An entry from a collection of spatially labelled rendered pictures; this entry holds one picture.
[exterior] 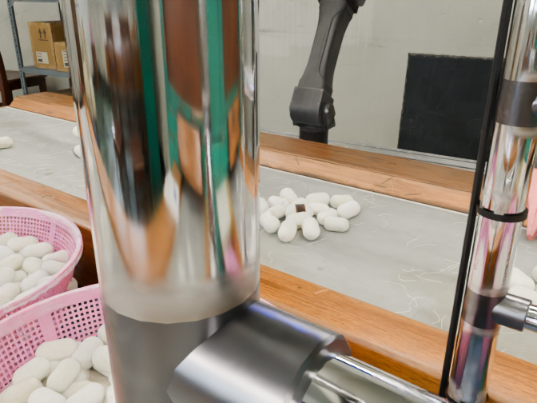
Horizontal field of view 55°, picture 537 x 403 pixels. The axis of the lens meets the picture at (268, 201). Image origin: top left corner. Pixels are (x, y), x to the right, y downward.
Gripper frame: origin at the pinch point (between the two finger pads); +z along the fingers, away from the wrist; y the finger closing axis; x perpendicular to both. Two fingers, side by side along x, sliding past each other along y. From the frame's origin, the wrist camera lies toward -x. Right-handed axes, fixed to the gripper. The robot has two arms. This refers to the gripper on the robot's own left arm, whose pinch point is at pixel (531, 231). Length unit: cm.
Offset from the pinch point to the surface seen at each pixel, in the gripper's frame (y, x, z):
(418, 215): -13.5, 1.4, 0.7
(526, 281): 1.9, -8.5, 9.5
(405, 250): -11.0, -5.5, 8.7
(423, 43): -84, 119, -144
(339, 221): -19.3, -7.0, 8.1
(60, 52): -288, 86, -90
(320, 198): -25.1, -3.7, 4.2
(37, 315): -29, -29, 33
